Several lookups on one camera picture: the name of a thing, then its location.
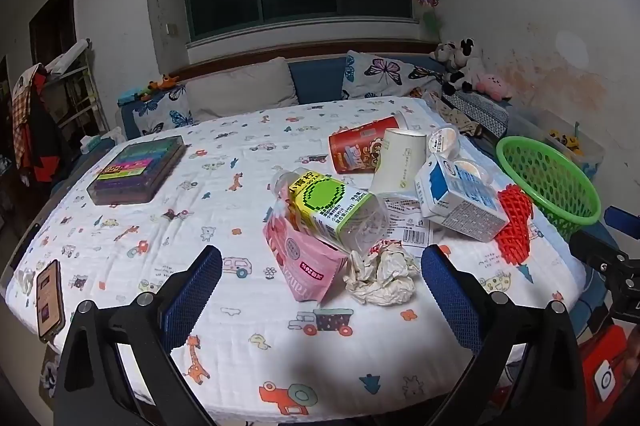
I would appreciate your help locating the red foam fruit net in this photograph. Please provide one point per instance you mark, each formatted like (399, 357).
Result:
(515, 226)

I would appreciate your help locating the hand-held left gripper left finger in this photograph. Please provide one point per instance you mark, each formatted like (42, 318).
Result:
(192, 301)

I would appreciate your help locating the white paper cup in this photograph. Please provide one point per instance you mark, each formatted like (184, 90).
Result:
(397, 160)

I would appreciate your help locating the orange plush toy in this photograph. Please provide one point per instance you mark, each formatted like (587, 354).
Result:
(160, 85)

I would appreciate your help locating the teal tissue box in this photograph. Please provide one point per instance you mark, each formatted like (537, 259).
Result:
(97, 143)

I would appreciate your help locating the white tissue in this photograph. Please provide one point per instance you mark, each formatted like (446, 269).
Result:
(385, 276)

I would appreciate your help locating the white cartoon printed blanket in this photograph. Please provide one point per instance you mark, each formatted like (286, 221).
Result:
(225, 216)

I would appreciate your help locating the purple transparent case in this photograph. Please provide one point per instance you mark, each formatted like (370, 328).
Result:
(135, 168)

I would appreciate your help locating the grey plush toy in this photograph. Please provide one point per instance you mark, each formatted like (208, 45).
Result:
(444, 54)

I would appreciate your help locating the clear bottle with green label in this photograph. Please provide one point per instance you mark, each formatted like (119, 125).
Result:
(325, 206)

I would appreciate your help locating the grey patterned folded cloth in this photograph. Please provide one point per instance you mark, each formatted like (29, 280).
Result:
(487, 115)

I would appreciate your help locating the black and white cow plush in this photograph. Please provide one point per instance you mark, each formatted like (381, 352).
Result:
(462, 65)

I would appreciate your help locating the blue and white milk carton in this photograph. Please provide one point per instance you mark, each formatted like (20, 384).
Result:
(460, 201)

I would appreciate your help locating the red plastic item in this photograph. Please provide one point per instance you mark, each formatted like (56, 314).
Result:
(605, 356)

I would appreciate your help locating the beige pillow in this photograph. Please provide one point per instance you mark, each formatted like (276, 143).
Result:
(240, 90)

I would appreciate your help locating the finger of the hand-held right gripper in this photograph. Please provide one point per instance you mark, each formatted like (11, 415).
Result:
(592, 248)
(622, 218)

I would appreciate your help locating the blue backrest cushion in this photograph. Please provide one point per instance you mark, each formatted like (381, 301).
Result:
(317, 78)

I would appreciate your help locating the crumpled beige clothes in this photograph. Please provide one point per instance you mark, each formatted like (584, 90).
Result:
(457, 118)

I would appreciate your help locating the clear plastic storage bin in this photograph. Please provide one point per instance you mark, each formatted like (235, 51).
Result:
(592, 153)

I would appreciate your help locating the pink snack packet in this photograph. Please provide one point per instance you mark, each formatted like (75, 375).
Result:
(300, 266)

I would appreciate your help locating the pink plush toy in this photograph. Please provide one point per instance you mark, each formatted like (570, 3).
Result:
(492, 85)

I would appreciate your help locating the large butterfly print pillow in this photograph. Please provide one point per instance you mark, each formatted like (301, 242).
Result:
(385, 73)

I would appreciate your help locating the green plastic mesh basket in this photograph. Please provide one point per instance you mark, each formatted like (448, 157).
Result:
(550, 181)

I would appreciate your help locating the wall socket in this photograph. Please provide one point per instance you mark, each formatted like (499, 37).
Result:
(173, 29)

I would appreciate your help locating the white shelf rack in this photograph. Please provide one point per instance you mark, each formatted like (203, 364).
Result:
(75, 80)

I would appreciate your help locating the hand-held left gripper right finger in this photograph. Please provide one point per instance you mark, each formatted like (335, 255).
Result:
(450, 296)

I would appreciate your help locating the small butterfly print pillow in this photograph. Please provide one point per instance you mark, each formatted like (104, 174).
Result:
(162, 113)

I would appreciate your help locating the yellow toy vehicle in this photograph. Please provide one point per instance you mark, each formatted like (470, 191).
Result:
(565, 139)

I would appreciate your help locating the hanging clothes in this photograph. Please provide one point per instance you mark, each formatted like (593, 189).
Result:
(37, 125)

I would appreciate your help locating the wooden headboard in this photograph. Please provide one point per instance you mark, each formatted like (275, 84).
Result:
(225, 60)

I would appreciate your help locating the smartphone with brown case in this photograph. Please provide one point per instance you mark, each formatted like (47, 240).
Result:
(50, 301)

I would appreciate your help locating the red snack canister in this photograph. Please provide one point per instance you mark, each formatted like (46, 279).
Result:
(355, 145)

